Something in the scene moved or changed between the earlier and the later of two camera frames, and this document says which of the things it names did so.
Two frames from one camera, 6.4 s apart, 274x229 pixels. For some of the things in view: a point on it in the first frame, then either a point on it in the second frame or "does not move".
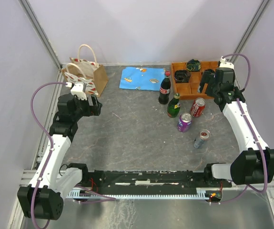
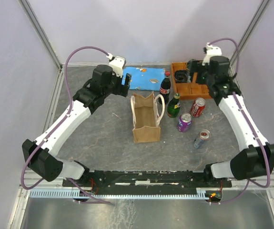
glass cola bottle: (165, 88) does not move
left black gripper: (92, 110) → (122, 89)
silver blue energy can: (205, 134) does not move
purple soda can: (184, 122) does not move
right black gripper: (207, 78) → (197, 67)
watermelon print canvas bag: (84, 69) → (147, 113)
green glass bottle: (173, 107) does not move
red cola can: (197, 107) does not move
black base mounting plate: (110, 180) does not move
